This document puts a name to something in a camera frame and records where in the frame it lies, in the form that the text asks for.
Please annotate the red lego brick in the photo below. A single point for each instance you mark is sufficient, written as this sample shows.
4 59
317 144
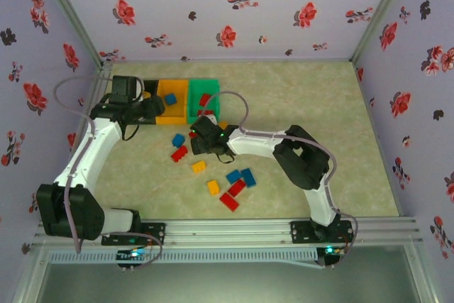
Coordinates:
237 187
209 111
229 202
179 153
204 99
192 135

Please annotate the orange-yellow lego brick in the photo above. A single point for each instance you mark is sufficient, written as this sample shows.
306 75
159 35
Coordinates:
222 124

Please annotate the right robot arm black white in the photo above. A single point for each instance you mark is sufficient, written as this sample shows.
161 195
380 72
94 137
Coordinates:
255 143

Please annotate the black plastic bin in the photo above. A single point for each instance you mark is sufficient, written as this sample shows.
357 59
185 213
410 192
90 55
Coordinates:
150 86

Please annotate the orange plastic bin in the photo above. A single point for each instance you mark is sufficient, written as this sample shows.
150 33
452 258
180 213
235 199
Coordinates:
177 119

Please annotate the green plastic bin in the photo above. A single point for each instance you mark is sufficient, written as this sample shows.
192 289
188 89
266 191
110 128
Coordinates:
193 90

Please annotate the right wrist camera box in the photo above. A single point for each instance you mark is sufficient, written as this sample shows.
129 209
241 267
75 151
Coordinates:
210 118

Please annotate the aluminium side rail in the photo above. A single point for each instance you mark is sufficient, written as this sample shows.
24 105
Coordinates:
103 71

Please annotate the aluminium mounting rail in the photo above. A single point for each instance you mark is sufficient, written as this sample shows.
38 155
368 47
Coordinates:
230 232

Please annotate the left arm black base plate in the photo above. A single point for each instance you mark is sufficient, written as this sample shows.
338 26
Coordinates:
156 233

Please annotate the aluminium corner post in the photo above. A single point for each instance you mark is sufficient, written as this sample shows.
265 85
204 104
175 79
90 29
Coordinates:
383 8
71 12

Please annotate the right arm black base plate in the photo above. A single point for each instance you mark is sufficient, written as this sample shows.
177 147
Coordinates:
301 232

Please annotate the aluminium frame leg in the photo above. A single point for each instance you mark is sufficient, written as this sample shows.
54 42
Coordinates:
32 274
422 274

